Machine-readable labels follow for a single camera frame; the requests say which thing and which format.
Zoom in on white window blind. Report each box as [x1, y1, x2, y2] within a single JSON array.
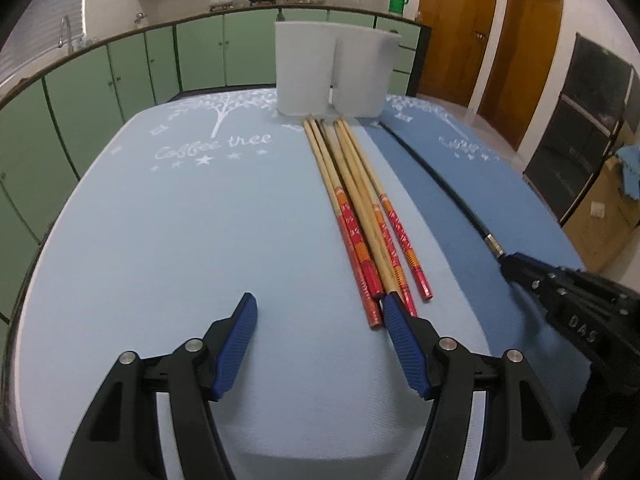
[[1, 0, 86, 81]]

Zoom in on dark blue placemat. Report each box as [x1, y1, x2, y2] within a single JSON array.
[[354, 96, 589, 418]]

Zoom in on right wooden door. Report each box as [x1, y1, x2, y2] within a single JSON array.
[[478, 0, 563, 150]]

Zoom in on wooden door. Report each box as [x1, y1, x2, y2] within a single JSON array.
[[478, 0, 563, 150], [419, 0, 497, 106]]

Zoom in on blue cloth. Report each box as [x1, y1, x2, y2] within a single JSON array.
[[615, 144, 640, 200]]

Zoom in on black chopstick silver band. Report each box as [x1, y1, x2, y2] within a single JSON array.
[[319, 119, 340, 162]]

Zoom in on chrome kitchen faucet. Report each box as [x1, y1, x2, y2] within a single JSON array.
[[58, 15, 74, 54]]

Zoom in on light blue placemat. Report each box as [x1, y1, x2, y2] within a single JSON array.
[[12, 88, 494, 480]]

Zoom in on white two-compartment utensil holder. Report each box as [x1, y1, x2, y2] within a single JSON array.
[[274, 21, 400, 118]]

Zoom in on green lower kitchen cabinets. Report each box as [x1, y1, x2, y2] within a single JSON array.
[[1, 6, 432, 333]]

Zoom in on silver kettle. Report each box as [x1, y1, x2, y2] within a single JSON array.
[[134, 12, 146, 26]]

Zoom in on cardboard box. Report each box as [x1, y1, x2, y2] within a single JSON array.
[[562, 123, 640, 276]]

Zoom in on red-handled bamboo chopstick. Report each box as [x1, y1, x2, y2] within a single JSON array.
[[338, 118, 433, 301], [333, 119, 416, 316], [303, 117, 383, 330], [314, 118, 386, 303]]

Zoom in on left wooden door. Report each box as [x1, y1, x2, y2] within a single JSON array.
[[419, 0, 497, 106]]

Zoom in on black glass cabinet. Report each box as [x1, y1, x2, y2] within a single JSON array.
[[524, 34, 639, 224]]

